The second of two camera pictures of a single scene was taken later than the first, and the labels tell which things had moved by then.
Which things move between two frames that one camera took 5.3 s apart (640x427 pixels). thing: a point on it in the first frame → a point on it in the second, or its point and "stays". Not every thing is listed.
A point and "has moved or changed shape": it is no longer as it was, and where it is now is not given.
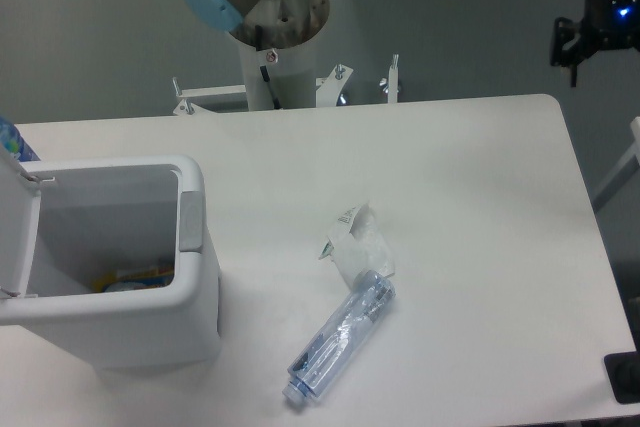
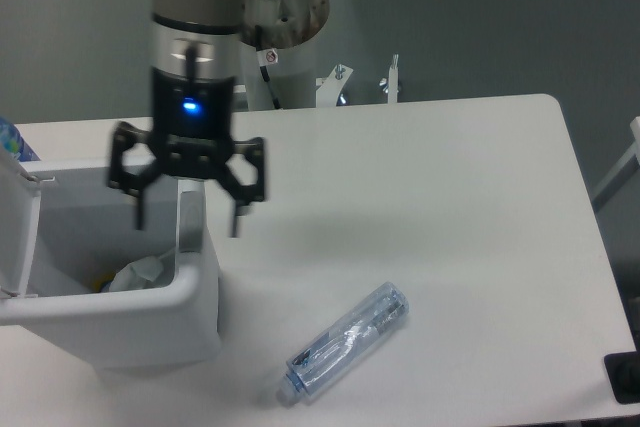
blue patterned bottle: x=13 y=142 stays
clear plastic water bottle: x=328 y=355 has moved or changed shape
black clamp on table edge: x=624 y=374 stays
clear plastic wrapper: x=357 y=245 → x=138 y=275
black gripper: x=610 y=21 → x=193 y=127
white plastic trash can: x=105 y=258 stays
